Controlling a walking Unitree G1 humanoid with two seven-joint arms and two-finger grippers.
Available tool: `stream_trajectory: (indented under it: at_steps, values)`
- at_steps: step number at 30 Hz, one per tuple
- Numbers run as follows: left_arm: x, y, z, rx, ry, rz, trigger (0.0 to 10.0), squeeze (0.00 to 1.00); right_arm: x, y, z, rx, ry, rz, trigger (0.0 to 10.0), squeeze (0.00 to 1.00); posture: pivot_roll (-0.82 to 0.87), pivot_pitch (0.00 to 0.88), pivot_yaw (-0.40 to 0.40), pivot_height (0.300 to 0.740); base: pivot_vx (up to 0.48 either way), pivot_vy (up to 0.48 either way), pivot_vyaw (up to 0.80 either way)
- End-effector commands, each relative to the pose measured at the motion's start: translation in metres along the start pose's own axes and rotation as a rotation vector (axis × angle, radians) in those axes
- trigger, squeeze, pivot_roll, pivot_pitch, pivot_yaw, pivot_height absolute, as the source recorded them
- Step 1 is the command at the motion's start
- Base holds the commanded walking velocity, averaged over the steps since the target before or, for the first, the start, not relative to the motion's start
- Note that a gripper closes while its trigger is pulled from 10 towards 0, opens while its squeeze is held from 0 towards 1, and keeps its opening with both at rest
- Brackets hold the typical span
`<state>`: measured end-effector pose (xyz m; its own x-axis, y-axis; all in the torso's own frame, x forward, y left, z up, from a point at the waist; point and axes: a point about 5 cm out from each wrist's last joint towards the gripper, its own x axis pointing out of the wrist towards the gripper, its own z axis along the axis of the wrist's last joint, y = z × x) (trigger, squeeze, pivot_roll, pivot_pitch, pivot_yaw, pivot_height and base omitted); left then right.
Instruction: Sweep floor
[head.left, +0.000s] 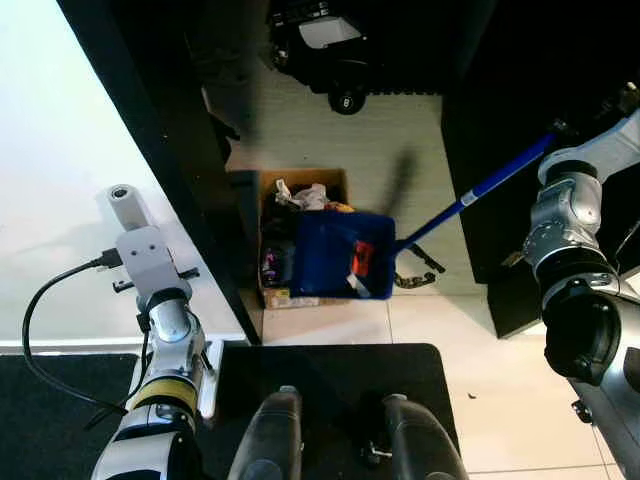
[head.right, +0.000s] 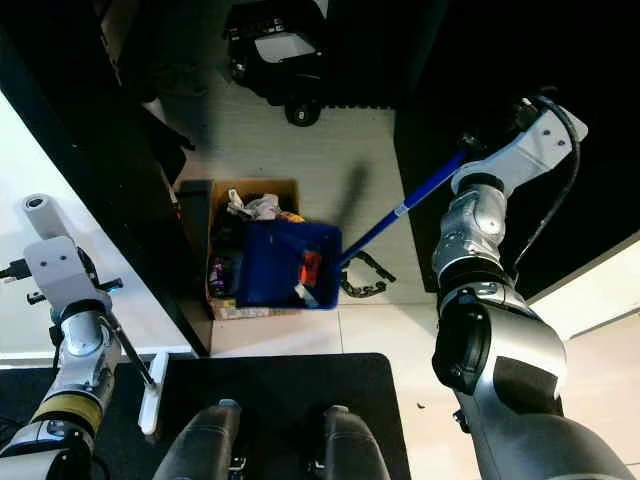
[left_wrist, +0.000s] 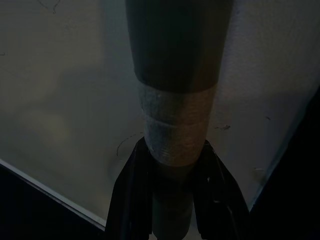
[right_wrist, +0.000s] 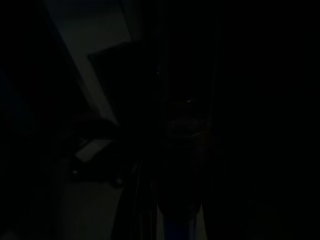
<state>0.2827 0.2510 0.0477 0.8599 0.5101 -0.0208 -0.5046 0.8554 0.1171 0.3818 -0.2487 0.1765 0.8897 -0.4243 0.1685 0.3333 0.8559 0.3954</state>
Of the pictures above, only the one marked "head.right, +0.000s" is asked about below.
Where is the silver left robot leg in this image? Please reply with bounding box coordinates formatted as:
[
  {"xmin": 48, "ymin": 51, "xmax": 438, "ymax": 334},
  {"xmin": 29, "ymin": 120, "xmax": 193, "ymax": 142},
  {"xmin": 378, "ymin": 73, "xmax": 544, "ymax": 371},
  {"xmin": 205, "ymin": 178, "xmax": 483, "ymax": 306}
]
[{"xmin": 150, "ymin": 400, "xmax": 243, "ymax": 480}]

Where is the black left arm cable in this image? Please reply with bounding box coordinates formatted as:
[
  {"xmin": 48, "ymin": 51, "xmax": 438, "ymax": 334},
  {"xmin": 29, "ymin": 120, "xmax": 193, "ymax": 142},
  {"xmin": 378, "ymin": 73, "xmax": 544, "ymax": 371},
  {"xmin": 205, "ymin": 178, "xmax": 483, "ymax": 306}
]
[{"xmin": 0, "ymin": 258, "xmax": 33, "ymax": 283}]

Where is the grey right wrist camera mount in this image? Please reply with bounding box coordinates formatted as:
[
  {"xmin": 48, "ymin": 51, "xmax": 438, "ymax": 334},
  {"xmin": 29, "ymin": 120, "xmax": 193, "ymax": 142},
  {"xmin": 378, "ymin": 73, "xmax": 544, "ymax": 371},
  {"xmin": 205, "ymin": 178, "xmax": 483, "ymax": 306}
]
[{"xmin": 450, "ymin": 105, "xmax": 589, "ymax": 198}]

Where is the cardboard box of clutter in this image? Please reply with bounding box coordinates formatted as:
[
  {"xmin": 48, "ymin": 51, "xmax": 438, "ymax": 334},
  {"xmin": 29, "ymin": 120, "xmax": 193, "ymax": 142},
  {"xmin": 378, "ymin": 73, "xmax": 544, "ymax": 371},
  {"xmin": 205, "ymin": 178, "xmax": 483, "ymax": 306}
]
[{"xmin": 205, "ymin": 178, "xmax": 303, "ymax": 321}]

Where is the black curved cable chain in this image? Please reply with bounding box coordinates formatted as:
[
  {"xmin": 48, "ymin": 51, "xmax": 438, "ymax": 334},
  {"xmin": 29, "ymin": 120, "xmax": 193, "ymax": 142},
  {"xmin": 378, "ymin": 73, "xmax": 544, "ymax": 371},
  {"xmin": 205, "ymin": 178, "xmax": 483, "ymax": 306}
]
[{"xmin": 338, "ymin": 250, "xmax": 399, "ymax": 299}]

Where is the black cabinet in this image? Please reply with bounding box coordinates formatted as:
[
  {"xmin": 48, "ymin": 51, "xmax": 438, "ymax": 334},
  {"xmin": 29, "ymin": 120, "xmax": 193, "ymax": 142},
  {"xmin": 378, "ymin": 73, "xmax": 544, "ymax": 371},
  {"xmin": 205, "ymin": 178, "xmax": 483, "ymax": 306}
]
[
  {"xmin": 0, "ymin": 0, "xmax": 213, "ymax": 357},
  {"xmin": 393, "ymin": 0, "xmax": 640, "ymax": 301}
]

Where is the grey handled white broom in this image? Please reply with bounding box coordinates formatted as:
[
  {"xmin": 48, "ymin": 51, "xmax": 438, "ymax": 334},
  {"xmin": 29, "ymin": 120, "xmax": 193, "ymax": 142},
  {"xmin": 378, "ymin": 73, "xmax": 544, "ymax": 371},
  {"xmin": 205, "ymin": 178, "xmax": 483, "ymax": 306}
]
[{"xmin": 23, "ymin": 193, "xmax": 171, "ymax": 437}]

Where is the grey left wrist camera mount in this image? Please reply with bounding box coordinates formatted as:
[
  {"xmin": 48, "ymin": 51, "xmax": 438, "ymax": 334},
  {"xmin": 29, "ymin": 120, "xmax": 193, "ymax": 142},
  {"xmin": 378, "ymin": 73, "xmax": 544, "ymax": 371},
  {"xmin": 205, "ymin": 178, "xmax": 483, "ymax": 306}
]
[{"xmin": 23, "ymin": 235, "xmax": 109, "ymax": 323}]

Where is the black floor mat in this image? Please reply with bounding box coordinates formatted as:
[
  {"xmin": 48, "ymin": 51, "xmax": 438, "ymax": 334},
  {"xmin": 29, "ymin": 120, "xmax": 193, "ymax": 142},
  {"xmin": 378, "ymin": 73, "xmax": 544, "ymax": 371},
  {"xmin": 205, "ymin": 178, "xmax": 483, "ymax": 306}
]
[
  {"xmin": 145, "ymin": 352, "xmax": 414, "ymax": 480},
  {"xmin": 0, "ymin": 365, "xmax": 63, "ymax": 446}
]

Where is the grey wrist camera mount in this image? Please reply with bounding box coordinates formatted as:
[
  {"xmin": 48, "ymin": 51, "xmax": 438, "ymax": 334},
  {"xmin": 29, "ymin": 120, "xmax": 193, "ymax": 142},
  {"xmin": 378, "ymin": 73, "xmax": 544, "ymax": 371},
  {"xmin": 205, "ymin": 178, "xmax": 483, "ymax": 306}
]
[
  {"xmin": 450, "ymin": 105, "xmax": 589, "ymax": 198},
  {"xmin": 23, "ymin": 235, "xmax": 109, "ymax": 323}
]

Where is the silver robot leg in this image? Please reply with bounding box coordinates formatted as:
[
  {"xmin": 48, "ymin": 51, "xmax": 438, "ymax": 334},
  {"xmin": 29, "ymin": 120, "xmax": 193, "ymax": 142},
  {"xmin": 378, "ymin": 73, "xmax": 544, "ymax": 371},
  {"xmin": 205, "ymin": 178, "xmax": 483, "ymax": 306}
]
[
  {"xmin": 305, "ymin": 405, "xmax": 393, "ymax": 480},
  {"xmin": 150, "ymin": 400, "xmax": 243, "ymax": 480}
]

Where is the small orange scrap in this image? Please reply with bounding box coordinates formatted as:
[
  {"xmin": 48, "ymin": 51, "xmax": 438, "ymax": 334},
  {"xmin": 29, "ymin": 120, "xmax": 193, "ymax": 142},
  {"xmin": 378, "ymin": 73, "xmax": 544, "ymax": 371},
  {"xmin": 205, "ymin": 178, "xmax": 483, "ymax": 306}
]
[{"xmin": 301, "ymin": 250, "xmax": 324, "ymax": 284}]

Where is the blue long-handled dustpan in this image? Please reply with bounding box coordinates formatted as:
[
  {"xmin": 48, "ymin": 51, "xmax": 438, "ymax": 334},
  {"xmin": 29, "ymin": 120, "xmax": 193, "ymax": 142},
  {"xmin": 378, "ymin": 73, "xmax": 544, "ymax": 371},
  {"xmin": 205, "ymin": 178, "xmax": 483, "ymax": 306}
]
[{"xmin": 234, "ymin": 148, "xmax": 473, "ymax": 312}]

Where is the black wheeled machine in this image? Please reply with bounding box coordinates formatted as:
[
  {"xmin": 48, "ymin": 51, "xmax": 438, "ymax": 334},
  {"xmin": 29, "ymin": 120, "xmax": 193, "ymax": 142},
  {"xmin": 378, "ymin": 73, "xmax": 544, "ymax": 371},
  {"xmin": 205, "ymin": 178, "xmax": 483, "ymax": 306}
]
[{"xmin": 223, "ymin": 0, "xmax": 329, "ymax": 127}]

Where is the small white scrap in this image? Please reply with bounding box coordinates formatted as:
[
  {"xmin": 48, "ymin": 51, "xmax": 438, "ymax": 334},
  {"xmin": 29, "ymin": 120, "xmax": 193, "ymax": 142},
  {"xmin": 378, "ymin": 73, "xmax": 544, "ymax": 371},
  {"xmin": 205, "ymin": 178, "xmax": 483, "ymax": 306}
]
[{"xmin": 294, "ymin": 282, "xmax": 319, "ymax": 307}]

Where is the silver right robot leg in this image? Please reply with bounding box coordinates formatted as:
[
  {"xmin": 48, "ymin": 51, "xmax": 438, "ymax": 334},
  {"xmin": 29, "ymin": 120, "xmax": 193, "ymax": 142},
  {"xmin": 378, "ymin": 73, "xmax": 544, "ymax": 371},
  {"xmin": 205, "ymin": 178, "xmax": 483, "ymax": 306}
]
[{"xmin": 305, "ymin": 405, "xmax": 393, "ymax": 480}]

